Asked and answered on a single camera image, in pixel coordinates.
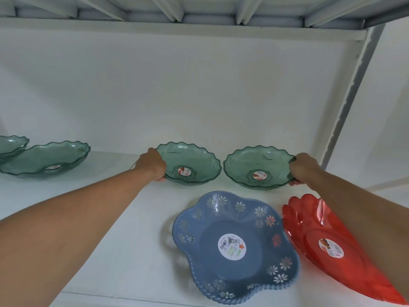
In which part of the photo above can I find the person's left hand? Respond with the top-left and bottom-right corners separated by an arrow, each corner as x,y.
134,148 -> 167,183

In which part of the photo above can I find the person's right hand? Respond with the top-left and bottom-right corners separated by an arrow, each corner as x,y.
288,153 -> 323,191

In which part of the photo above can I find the green scalloped plastic bowl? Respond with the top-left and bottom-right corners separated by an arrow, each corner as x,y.
0,141 -> 91,179
0,135 -> 30,163
155,142 -> 222,186
223,145 -> 297,191

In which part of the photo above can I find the person's left forearm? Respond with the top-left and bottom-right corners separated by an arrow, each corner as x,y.
0,166 -> 156,307

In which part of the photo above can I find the person's right forearm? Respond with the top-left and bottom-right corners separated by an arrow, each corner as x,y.
309,169 -> 409,299

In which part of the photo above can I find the red translucent plastic tray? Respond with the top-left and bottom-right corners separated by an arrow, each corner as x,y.
282,194 -> 408,306

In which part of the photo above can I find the blue flower-cutout plastic basket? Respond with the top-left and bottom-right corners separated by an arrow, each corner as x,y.
172,190 -> 300,305

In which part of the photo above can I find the white metal shelf rack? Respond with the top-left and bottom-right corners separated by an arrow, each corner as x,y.
0,0 -> 409,307

